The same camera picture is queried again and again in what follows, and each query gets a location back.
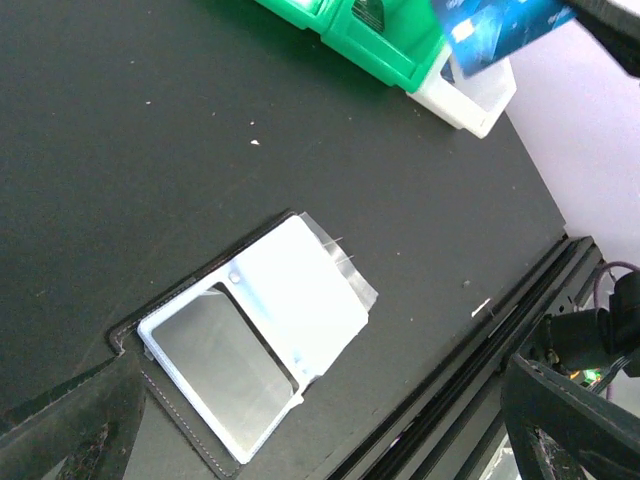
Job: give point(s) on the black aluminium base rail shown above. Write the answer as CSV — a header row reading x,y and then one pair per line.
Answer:
x,y
447,427

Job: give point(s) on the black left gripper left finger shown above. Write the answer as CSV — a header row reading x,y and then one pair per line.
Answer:
x,y
87,425

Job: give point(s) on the dark black card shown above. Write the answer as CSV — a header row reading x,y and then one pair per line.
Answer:
x,y
226,371

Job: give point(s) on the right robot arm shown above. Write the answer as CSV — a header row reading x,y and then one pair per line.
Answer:
x,y
603,338

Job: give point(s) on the white plastic bin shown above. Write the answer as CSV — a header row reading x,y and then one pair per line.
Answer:
x,y
473,104

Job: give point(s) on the dark card in bin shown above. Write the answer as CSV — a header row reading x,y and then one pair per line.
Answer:
x,y
371,13

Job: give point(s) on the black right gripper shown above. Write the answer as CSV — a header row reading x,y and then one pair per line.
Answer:
x,y
614,27

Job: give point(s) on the green plastic bin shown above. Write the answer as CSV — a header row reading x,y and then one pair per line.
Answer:
x,y
401,54
304,14

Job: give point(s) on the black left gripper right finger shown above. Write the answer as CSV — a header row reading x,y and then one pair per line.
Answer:
x,y
560,430

